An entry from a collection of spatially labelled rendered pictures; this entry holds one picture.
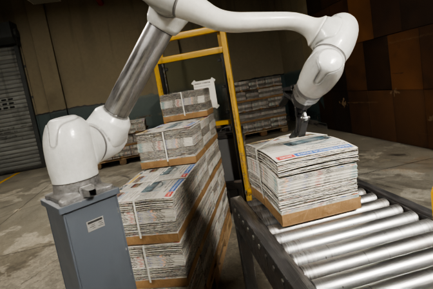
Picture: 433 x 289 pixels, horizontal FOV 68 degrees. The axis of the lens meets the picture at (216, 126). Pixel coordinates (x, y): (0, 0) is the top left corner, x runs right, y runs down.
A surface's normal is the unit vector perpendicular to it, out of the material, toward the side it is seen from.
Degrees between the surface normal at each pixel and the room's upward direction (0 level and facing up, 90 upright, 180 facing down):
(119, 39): 90
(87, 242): 90
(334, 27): 59
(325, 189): 94
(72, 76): 90
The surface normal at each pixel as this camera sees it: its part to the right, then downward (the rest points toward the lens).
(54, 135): -0.18, -0.19
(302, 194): 0.18, 0.16
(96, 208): 0.68, -0.02
